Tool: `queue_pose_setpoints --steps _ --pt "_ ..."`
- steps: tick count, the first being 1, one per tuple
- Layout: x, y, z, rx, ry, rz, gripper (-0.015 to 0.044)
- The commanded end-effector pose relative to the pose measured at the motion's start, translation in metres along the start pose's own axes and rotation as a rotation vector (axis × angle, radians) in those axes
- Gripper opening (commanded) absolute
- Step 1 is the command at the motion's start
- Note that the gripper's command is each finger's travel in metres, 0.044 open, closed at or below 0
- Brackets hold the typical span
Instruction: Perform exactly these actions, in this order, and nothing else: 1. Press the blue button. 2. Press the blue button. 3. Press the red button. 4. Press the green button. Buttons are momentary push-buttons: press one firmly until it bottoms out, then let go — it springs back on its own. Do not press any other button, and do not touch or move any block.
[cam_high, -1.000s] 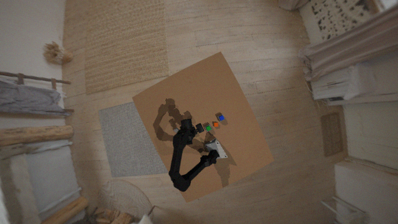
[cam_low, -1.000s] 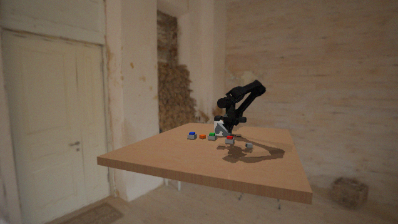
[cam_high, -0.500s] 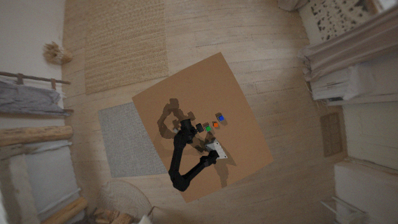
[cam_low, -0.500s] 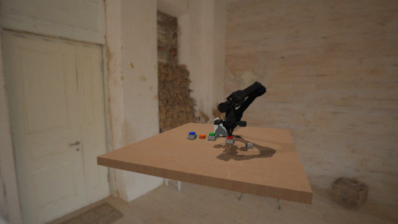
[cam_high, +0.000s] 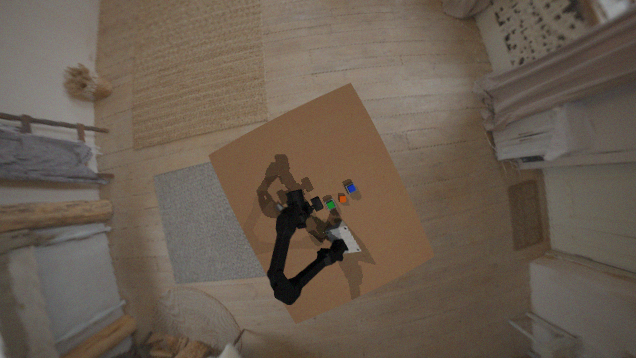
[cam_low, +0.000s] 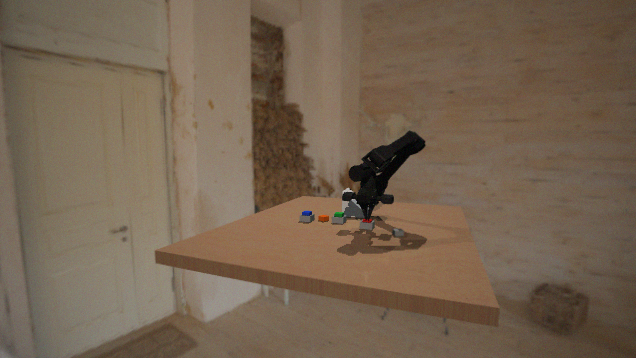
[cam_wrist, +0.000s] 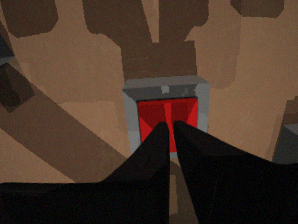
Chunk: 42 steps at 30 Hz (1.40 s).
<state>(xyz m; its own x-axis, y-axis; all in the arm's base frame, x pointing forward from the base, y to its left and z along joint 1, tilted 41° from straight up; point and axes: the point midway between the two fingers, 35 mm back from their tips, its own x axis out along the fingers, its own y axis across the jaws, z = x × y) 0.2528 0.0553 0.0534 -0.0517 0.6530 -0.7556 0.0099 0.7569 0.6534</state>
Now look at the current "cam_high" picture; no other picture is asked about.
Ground blue button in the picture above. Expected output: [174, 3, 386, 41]
[345, 182, 358, 195]

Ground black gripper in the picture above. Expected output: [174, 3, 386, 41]
[302, 196, 324, 218]

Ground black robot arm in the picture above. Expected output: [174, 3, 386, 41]
[267, 189, 348, 305]

